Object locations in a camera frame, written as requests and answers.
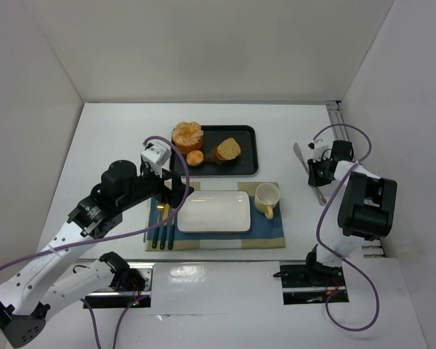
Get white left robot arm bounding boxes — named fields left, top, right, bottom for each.
left=0, top=160, right=193, bottom=348

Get gold spoon green handle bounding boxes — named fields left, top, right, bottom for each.
left=167, top=208, right=177, bottom=250

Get tan sliced bread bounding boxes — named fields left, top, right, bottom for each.
left=217, top=137, right=241, bottom=156

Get small round orange bun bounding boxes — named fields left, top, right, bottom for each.
left=186, top=150, right=204, bottom=167

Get purple cable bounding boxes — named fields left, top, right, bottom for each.
left=0, top=135, right=190, bottom=349
left=312, top=123, right=381, bottom=332

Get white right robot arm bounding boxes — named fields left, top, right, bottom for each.
left=303, top=139, right=397, bottom=286

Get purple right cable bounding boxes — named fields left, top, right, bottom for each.
left=312, top=123, right=381, bottom=332

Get aluminium frame rail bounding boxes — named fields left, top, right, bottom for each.
left=323, top=102, right=384, bottom=257

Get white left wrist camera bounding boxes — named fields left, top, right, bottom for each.
left=140, top=143, right=171, bottom=168

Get yellow cup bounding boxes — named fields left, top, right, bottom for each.
left=254, top=182, right=280, bottom=220

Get large orange flower bread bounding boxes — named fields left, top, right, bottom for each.
left=171, top=121, right=203, bottom=155

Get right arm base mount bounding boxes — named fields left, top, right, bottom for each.
left=273, top=249, right=349, bottom=305

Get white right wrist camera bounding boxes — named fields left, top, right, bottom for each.
left=308, top=139, right=329, bottom=162

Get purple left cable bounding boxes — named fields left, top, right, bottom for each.
left=0, top=135, right=190, bottom=349

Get dark brown bread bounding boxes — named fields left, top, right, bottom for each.
left=204, top=147, right=241, bottom=165

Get metal tongs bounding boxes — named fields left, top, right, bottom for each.
left=293, top=143, right=327, bottom=206

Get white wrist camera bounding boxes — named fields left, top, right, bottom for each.
left=140, top=143, right=171, bottom=168
left=308, top=139, right=329, bottom=162

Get gold knife green handle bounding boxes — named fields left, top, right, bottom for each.
left=160, top=204, right=170, bottom=250

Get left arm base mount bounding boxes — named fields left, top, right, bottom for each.
left=84, top=252, right=153, bottom=309

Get white rectangular plate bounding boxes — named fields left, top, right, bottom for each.
left=177, top=190, right=251, bottom=233

